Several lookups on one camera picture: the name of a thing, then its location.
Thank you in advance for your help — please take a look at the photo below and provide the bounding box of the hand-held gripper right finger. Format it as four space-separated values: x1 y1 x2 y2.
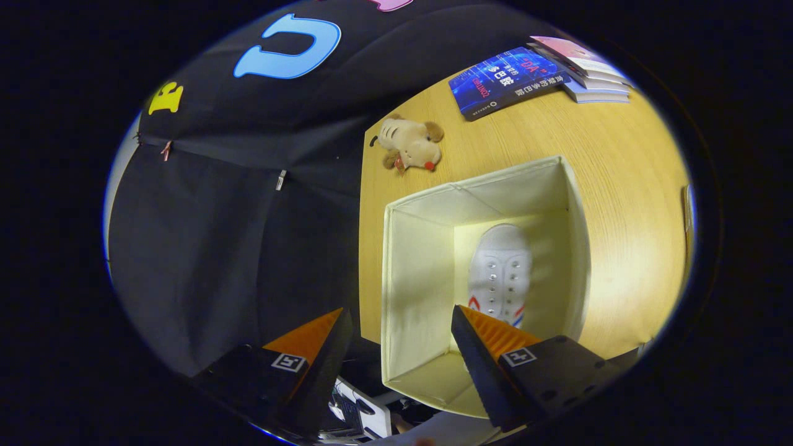
450 304 642 432

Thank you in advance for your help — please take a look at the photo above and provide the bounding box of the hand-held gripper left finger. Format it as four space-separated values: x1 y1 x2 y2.
192 307 354 437

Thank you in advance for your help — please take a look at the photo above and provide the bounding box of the beige fabric storage box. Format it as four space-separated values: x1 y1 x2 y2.
379 155 592 419

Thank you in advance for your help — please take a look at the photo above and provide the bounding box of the white power strip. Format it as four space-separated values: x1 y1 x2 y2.
328 377 393 439

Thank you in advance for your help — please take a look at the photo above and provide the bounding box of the black backdrop cloth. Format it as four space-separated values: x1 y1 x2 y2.
107 0 558 378

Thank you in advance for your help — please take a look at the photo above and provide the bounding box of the beige plush dog toy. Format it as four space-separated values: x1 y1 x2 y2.
370 113 445 174

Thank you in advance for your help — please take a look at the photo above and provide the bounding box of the blue cover book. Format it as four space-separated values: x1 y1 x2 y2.
448 46 574 121

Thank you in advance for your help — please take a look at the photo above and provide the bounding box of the pale blue book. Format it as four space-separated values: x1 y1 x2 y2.
563 81 631 104

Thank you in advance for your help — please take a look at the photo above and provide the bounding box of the dark cover book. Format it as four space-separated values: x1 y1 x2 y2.
527 42 629 92

